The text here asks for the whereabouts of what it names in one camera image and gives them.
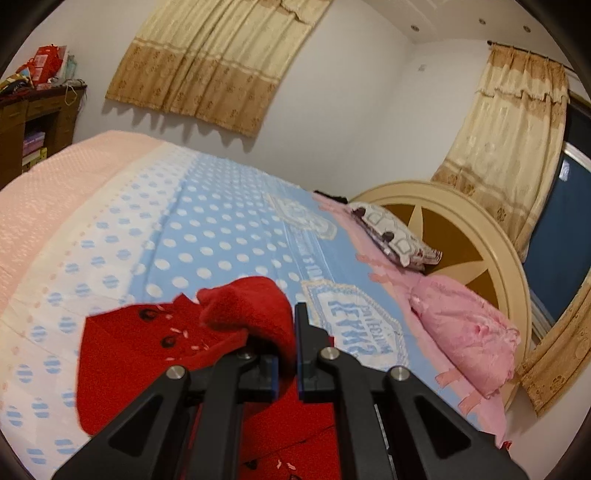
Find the dark wooden desk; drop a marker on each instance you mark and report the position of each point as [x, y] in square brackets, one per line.
[32, 120]

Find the blue pink polka-dot bedsheet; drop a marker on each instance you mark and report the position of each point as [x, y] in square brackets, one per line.
[124, 218]

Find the beige window curtain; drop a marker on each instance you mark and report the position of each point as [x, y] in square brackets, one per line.
[219, 61]

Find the beige side curtain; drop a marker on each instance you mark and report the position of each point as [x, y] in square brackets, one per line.
[507, 151]

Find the red gift bag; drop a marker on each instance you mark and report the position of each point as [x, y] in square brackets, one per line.
[47, 63]

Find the cream wooden headboard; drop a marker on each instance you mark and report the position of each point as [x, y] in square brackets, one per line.
[476, 252]

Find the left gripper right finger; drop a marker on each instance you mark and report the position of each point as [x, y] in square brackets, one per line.
[391, 425]

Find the patterned white pillow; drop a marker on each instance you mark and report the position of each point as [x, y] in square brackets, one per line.
[393, 237]

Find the dark window pane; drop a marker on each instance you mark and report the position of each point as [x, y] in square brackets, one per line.
[558, 259]

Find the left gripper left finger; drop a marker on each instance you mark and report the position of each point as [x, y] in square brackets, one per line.
[185, 425]

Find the pink folded blanket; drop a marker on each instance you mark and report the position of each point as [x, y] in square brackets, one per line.
[477, 338]

